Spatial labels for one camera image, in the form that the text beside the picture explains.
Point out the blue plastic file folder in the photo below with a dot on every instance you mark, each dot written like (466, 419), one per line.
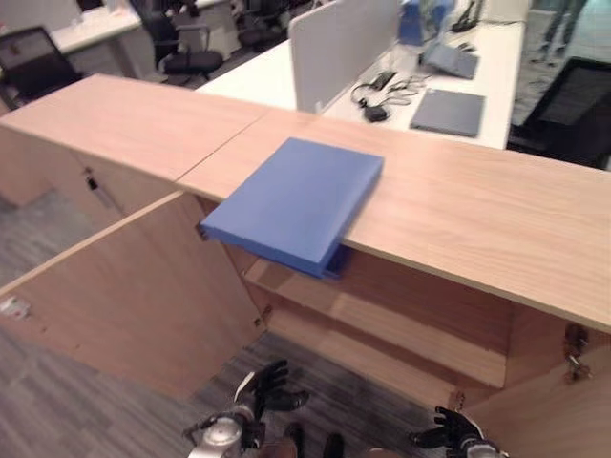
(296, 200)

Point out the wooden cabinet shelf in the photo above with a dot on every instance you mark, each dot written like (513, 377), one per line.
(382, 310)

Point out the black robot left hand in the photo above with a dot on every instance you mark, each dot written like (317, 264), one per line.
(267, 389)

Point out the blue box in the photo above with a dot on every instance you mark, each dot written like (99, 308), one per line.
(413, 21)

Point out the white desk divider panel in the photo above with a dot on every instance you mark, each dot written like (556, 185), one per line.
(339, 52)

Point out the grey-blue folder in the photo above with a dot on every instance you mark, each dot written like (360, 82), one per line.
(453, 62)

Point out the open wooden office cabinet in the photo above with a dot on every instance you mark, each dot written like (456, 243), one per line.
(458, 200)

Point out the brass cabinet hinges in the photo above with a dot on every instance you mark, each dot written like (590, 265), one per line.
(576, 355)

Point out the black power adapter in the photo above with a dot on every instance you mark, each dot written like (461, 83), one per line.
(376, 114)

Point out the black padded office chair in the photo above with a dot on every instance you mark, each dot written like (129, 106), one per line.
(186, 52)

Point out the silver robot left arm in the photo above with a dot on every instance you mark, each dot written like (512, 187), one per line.
(222, 431)

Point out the wooden cabinet door, brass hinges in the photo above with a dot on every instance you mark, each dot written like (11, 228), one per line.
(549, 410)

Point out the closed wooden office cabinet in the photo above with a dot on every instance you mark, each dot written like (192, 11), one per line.
(133, 124)

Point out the dark robot right foot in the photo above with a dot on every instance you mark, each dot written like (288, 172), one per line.
(334, 446)

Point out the long white office desk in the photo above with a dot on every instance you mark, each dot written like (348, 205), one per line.
(496, 71)

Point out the person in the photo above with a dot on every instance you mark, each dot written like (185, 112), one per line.
(561, 24)

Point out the dark robot left foot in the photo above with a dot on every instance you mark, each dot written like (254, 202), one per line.
(295, 439)

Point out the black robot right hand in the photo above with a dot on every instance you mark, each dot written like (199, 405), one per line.
(453, 427)

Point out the wooden cabinet door, silver hinge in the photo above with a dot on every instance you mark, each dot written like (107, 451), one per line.
(143, 296)

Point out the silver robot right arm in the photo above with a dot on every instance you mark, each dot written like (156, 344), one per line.
(479, 451)

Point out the black keys in lock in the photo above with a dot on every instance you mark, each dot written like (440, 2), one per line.
(90, 180)

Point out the white office desk with drawers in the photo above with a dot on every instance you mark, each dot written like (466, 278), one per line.
(102, 33)

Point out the silver door hinge plate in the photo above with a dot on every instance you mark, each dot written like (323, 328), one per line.
(13, 306)

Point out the black flat device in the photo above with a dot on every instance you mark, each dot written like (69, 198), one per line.
(384, 79)

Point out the black mesh office chair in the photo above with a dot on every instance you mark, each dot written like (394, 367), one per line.
(35, 62)
(568, 110)

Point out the dark robot foot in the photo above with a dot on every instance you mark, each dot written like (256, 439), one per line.
(295, 439)
(334, 446)

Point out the dark grey closed laptop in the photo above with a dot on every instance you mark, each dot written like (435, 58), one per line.
(448, 112)

